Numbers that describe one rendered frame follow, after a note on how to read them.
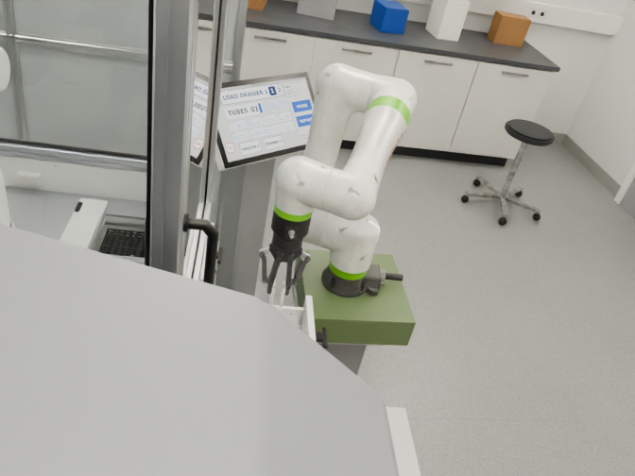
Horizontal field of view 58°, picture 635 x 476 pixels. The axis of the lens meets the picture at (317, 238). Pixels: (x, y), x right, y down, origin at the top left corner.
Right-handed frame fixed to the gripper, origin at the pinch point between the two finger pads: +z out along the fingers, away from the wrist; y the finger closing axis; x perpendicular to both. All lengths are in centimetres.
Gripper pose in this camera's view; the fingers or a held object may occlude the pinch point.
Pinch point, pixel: (277, 293)
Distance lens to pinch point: 153.0
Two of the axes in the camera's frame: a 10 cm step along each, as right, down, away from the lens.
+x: -0.7, -5.8, 8.1
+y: 9.8, 1.1, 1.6
